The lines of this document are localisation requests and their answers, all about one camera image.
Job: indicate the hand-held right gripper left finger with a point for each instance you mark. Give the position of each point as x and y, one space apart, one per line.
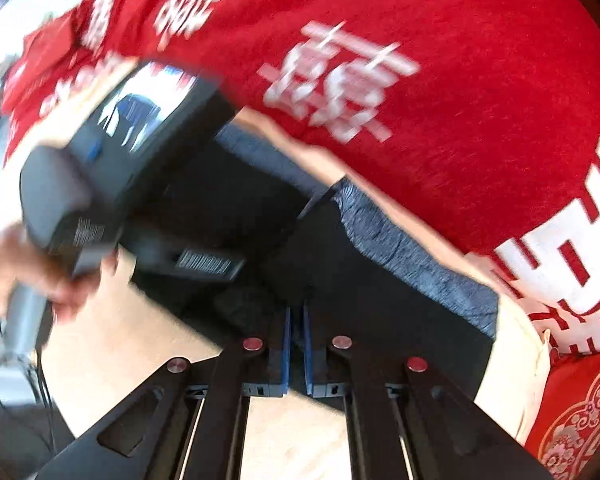
284 360

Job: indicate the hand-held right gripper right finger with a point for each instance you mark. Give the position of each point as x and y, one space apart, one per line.
310 360

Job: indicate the black pants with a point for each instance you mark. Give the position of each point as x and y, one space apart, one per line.
260 230

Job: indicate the person's left hand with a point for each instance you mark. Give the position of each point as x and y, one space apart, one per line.
60 290

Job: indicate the beige bed sheet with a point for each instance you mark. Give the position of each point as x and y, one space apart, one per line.
145 320

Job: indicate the red patterned pillow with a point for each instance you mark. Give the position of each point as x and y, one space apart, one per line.
580 410

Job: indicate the red printed blanket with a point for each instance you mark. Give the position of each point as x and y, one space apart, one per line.
430 35

